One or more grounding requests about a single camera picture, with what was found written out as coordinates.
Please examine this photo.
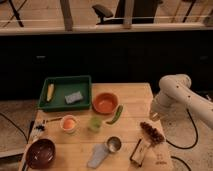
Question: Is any black cable floor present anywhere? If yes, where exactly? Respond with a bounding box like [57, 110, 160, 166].
[0, 112, 29, 144]
[165, 109, 200, 171]

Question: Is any black office chair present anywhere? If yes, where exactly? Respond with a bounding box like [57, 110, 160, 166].
[92, 0, 163, 25]

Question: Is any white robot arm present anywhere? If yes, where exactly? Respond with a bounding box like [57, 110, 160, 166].
[149, 74, 213, 129]

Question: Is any small metal cup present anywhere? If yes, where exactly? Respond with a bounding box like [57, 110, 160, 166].
[106, 136, 122, 153]

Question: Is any dark purple grape bunch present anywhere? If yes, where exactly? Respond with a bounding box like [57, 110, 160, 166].
[140, 122, 165, 146]

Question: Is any black cable right floor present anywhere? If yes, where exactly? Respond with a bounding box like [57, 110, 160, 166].
[165, 109, 200, 171]

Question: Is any small green cup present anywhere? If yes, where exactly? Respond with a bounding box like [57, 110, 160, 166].
[88, 116, 102, 132]

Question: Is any grey blue sponge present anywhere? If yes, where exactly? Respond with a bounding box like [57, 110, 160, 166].
[65, 91, 83, 104]

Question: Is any grey blue cloth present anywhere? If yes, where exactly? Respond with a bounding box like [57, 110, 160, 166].
[87, 144, 109, 169]

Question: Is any dark maroon bowl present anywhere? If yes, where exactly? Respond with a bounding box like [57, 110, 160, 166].
[25, 139, 56, 169]

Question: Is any red orange bowl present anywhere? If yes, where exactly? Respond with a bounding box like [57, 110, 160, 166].
[92, 92, 118, 115]

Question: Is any white cup orange inside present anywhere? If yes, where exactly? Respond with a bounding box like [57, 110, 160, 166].
[60, 115, 78, 134]

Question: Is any green plastic tray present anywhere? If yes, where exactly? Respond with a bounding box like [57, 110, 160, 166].
[38, 75, 92, 112]

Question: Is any black cable left floor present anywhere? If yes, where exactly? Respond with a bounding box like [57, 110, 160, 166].
[0, 112, 29, 144]

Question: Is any black white brush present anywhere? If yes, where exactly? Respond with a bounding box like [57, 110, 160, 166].
[31, 124, 45, 141]

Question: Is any yellow corn cob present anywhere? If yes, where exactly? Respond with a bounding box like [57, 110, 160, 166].
[46, 84, 54, 102]

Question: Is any brown white box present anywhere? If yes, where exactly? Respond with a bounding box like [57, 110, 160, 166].
[130, 139, 151, 167]

